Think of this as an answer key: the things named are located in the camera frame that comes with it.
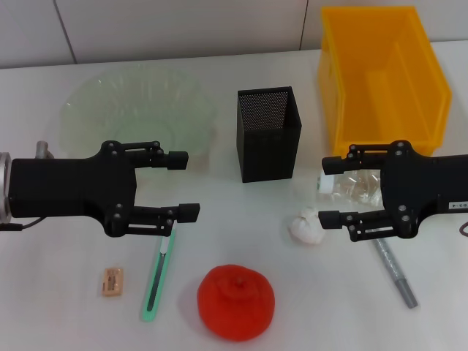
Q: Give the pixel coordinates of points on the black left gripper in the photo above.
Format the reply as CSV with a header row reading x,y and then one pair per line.
x,y
69,186

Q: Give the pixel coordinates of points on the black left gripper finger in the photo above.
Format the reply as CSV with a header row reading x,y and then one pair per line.
x,y
186,212

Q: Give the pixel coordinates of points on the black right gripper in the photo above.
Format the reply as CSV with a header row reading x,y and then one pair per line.
x,y
420,183

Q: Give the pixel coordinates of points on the clear green-label water bottle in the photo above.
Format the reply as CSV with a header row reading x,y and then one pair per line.
x,y
351,186

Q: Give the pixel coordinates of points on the white paper ball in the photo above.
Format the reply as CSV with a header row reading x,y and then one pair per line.
x,y
305,230

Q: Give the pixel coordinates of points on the orange fruit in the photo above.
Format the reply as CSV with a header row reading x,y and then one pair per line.
x,y
235,298

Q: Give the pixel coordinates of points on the clear glass fruit plate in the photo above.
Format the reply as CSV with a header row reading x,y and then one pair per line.
x,y
139,102

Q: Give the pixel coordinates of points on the black mesh pen holder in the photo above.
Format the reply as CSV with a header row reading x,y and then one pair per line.
x,y
267,153

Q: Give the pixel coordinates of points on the green utility knife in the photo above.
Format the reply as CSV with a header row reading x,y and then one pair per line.
x,y
153,292

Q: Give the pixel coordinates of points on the small tan eraser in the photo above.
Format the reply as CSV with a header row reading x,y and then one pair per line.
x,y
112,282

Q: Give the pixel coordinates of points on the grey marker pen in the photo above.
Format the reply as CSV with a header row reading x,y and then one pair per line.
x,y
398,274

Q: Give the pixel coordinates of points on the yellow plastic bin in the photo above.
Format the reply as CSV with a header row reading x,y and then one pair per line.
x,y
384,91

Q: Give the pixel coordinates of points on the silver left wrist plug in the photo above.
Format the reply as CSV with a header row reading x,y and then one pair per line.
x,y
43,150

